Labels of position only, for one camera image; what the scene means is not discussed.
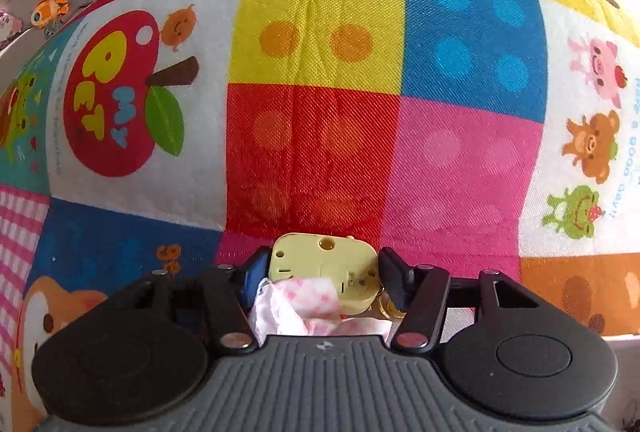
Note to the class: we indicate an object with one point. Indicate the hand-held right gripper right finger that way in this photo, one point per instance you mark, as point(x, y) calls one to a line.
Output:
point(395, 283)

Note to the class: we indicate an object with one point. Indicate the colourful printed blanket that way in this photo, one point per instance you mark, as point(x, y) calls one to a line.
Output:
point(325, 137)

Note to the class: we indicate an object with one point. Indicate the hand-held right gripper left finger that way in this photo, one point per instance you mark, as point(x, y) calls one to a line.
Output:
point(253, 273)

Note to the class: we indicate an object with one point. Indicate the pink white checked packet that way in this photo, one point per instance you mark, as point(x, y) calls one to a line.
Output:
point(295, 308)

